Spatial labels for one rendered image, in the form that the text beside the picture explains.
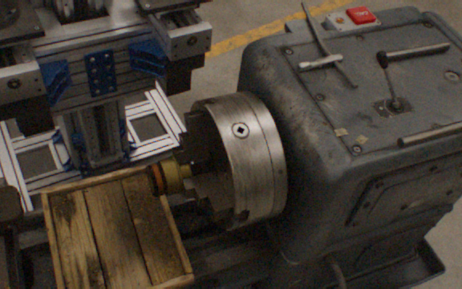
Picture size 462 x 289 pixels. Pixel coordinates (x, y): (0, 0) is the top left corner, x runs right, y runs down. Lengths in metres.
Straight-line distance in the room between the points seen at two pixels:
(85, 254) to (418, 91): 0.88
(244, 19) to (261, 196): 2.51
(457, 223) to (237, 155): 1.87
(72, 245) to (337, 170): 0.67
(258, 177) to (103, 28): 0.73
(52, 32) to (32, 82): 0.22
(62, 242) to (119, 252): 0.14
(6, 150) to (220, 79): 1.29
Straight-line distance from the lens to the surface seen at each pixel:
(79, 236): 1.24
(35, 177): 2.20
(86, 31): 1.48
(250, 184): 0.97
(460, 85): 1.24
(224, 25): 3.33
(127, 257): 1.20
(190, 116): 1.03
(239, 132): 1.00
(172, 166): 1.04
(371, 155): 0.98
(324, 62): 1.12
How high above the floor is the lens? 1.96
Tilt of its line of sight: 50 degrees down
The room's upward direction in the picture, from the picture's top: 10 degrees clockwise
